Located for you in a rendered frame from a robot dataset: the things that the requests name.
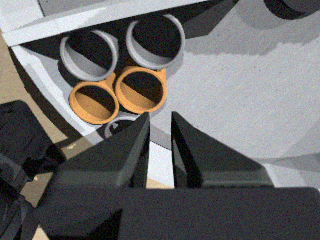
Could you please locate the grey metal ring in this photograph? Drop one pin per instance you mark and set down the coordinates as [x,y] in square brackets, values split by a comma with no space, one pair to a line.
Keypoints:
[116,124]
[83,66]
[155,59]

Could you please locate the bronze bushing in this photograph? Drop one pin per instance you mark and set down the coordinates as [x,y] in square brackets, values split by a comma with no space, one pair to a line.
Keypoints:
[136,99]
[92,108]

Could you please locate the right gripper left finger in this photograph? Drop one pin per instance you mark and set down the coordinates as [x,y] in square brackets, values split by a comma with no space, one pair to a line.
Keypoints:
[121,159]

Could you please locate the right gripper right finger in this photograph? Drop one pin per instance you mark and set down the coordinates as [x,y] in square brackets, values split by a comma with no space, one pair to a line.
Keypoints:
[201,161]

